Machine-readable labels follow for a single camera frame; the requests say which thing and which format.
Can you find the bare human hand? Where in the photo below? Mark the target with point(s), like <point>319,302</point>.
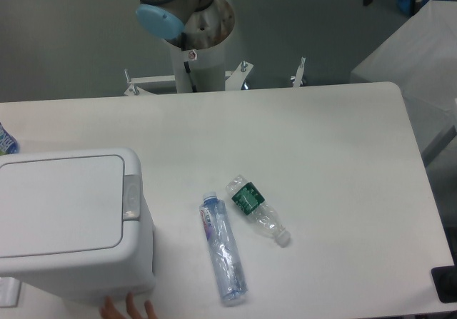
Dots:
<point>109,311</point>

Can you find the white plastic trash can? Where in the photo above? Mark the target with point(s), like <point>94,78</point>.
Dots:
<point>76,224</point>

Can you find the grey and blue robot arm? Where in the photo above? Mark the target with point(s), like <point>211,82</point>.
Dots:
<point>171,1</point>

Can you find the clear plastic sheet under bin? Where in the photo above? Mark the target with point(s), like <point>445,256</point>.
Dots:
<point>10,291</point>

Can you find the clear bottle with pink label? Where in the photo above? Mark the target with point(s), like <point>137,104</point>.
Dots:
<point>223,251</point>

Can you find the clear bottle with green label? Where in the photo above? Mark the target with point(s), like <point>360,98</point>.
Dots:
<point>245,195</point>

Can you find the blue patterned bottle at edge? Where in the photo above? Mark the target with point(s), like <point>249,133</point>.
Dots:
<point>8,144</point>

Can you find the black device at table edge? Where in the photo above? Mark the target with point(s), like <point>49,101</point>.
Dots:
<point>444,279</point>

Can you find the white covered side table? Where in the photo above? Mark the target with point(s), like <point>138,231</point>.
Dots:
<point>420,58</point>

